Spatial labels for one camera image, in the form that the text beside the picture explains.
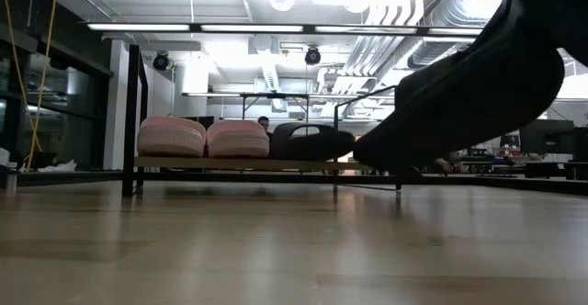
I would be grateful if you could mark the black aluminium table frame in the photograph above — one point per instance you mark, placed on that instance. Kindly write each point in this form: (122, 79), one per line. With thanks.
(69, 177)

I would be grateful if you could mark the long ceiling light bar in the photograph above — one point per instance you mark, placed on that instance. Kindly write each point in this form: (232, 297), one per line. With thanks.
(252, 28)

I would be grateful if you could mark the person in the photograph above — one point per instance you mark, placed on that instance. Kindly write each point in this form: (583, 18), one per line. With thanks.
(443, 163)
(264, 122)

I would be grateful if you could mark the white crumpled sheet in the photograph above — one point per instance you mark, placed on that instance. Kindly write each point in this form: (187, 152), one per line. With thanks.
(59, 167)

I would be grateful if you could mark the small grey cylinder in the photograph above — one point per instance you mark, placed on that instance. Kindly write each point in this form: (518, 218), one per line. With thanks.
(11, 181)

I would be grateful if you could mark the pink rubber slide sandal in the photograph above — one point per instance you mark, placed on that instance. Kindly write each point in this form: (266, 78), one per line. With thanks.
(236, 142)
(170, 139)

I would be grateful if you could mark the black frame background table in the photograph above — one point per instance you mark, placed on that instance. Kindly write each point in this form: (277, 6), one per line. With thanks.
(275, 95)

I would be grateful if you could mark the black rubber slide sandal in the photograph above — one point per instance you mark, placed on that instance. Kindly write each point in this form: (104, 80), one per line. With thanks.
(317, 149)
(459, 112)

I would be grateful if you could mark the corrugated ventilation duct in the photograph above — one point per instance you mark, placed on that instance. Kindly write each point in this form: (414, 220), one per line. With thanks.
(432, 54)

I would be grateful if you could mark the wooden shelf with black frame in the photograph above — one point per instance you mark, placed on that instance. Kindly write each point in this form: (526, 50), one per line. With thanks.
(229, 162)

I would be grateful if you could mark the black computer monitor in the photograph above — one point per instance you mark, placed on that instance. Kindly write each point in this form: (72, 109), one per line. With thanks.
(546, 135)

